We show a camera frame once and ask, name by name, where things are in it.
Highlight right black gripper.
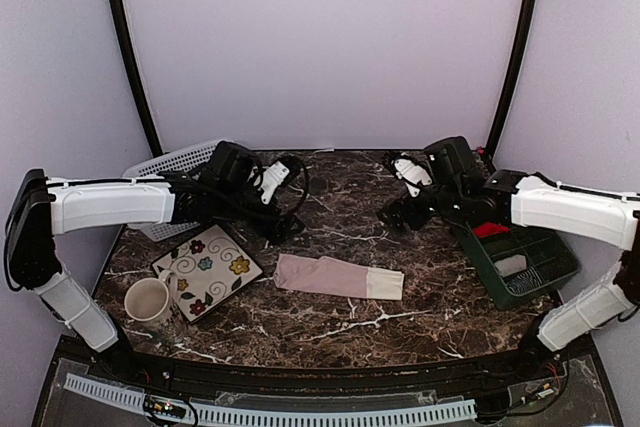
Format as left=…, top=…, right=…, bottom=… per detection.
left=379, top=183, right=468, bottom=236

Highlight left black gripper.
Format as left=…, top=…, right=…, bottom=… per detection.
left=215, top=177, right=306, bottom=246

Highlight pink white underwear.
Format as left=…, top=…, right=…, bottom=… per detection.
left=273, top=254, right=404, bottom=301

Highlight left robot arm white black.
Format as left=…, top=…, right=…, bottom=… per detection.
left=3, top=141, right=309, bottom=383

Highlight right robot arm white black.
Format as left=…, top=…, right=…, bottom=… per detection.
left=377, top=136, right=639, bottom=381

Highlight white plastic mesh basket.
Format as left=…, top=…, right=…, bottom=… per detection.
left=121, top=139, right=236, bottom=242

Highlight red rolled cloth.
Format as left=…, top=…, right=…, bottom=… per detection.
left=472, top=222, right=509, bottom=239

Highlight dark green rolled cloth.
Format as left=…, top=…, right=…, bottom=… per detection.
left=481, top=236, right=517, bottom=256

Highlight floral square ceramic plate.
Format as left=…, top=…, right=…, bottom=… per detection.
left=152, top=225, right=263, bottom=324

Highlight grey rolled cloth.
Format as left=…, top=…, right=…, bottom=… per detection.
left=494, top=254, right=528, bottom=278

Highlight green divided organizer box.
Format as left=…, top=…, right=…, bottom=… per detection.
left=452, top=226, right=580, bottom=311

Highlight black striped rolled cloth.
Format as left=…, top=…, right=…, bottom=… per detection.
left=505, top=268, right=555, bottom=296

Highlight beige floral mug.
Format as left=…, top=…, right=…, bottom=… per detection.
left=124, top=270, right=186, bottom=345

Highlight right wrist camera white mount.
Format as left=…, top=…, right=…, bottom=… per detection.
left=391, top=156, right=432, bottom=197

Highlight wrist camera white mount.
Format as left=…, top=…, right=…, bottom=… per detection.
left=259, top=161, right=290, bottom=205
left=391, top=156, right=432, bottom=197

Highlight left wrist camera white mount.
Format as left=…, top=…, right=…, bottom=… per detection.
left=259, top=161, right=290, bottom=205

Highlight black front table rail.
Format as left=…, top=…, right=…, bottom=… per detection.
left=49, top=331, right=601, bottom=398

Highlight white slotted cable duct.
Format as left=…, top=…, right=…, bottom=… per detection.
left=63, top=373, right=477, bottom=427

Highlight right black frame post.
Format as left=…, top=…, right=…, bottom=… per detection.
left=484, top=0, right=536, bottom=165

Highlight black frame post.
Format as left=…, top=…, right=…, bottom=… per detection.
left=108, top=0, right=163, bottom=157
left=484, top=0, right=536, bottom=165

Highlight left black frame post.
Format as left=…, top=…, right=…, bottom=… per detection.
left=108, top=0, right=163, bottom=157

